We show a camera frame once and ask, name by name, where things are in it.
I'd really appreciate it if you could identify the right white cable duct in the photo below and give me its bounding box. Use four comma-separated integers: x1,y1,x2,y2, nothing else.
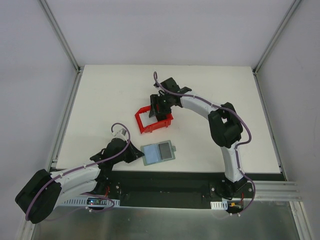
210,200,228,211

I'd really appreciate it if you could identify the right aluminium frame rail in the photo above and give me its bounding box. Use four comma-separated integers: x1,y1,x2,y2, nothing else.
253,0,320,240

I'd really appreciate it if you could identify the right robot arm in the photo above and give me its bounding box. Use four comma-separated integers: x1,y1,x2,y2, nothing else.
149,77,247,198

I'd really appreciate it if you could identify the aluminium frame rail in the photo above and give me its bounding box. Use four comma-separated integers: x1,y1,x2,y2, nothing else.
253,0,320,240
14,0,85,240

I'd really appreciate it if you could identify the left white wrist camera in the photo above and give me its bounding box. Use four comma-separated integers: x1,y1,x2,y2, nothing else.
112,128,128,139

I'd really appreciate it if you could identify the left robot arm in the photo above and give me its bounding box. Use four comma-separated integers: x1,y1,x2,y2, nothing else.
14,137,144,224

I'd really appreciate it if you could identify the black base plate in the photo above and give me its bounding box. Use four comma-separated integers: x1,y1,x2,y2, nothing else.
76,168,255,208

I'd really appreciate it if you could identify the black card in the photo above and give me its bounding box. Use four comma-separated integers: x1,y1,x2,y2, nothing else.
158,142,173,160

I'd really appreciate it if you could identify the left aluminium frame rail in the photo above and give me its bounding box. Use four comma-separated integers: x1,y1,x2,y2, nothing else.
14,0,85,240

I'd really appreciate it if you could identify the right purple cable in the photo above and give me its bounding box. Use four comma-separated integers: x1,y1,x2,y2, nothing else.
152,71,257,208

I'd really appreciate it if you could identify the green leather card holder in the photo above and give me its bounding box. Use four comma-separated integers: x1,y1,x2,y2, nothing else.
140,140,176,166

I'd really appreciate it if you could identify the left white cable duct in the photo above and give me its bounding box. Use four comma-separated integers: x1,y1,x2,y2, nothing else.
60,196,120,208

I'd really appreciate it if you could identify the white cable duct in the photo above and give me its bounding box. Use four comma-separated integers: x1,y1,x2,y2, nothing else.
60,196,120,208
210,200,228,211

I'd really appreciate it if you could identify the purple cable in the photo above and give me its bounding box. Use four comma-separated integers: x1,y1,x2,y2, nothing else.
24,122,131,222
152,71,257,208

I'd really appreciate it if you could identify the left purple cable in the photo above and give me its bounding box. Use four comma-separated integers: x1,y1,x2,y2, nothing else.
24,122,131,222

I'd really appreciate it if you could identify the red plastic card bin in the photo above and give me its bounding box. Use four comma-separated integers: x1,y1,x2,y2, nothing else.
134,105,174,134

